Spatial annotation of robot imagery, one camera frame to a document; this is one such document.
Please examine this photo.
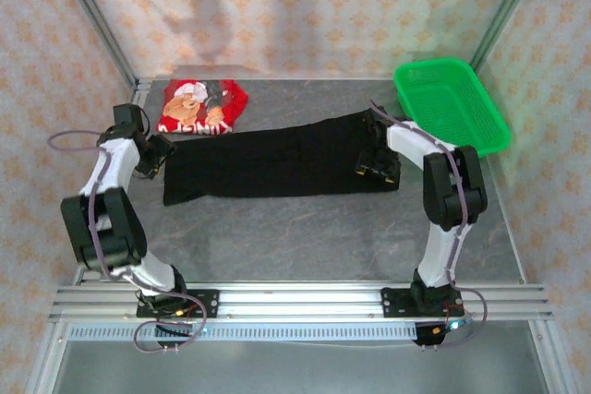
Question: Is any black t-shirt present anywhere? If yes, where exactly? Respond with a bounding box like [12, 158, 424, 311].
[162, 108, 401, 207]

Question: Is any red printed t-shirt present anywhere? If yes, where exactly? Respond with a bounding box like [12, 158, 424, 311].
[155, 78, 250, 136]

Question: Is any green plastic basket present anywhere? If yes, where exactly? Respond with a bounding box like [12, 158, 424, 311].
[392, 57, 513, 164]

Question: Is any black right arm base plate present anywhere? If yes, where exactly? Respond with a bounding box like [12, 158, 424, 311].
[380, 287, 464, 319]

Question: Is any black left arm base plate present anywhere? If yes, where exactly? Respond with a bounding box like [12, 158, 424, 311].
[136, 289, 221, 320]

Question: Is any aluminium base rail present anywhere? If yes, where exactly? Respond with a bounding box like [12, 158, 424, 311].
[48, 281, 555, 322]

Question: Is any aluminium corner post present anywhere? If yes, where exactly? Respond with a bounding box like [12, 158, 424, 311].
[48, 0, 139, 89]
[469, 0, 549, 72]

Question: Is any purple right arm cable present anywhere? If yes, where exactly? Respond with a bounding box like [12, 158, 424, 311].
[368, 98, 488, 352]

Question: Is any slotted grey cable duct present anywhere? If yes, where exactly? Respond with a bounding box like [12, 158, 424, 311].
[67, 322, 419, 343]

